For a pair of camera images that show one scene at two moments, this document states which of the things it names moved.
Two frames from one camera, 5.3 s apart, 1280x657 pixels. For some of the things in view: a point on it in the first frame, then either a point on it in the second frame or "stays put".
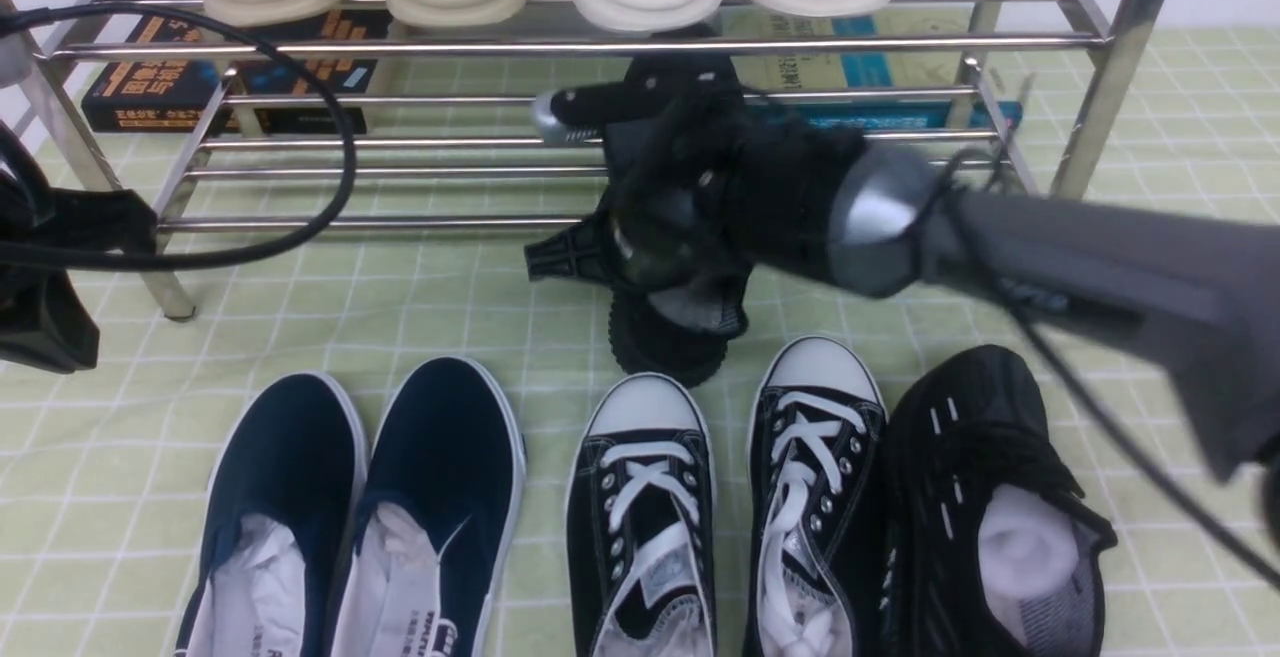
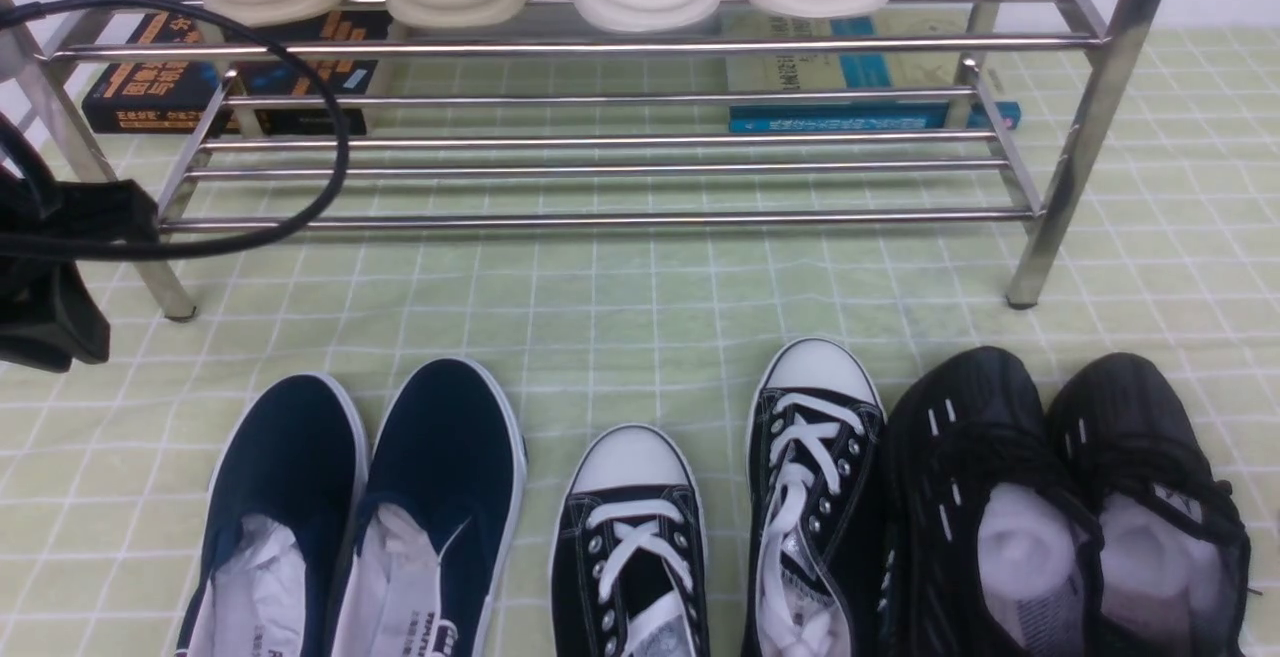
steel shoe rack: x=552 y=87 stays put
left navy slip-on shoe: x=286 y=484 stays put
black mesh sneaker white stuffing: x=989 y=547 stays put
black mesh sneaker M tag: x=669 y=239 -> x=1173 y=572
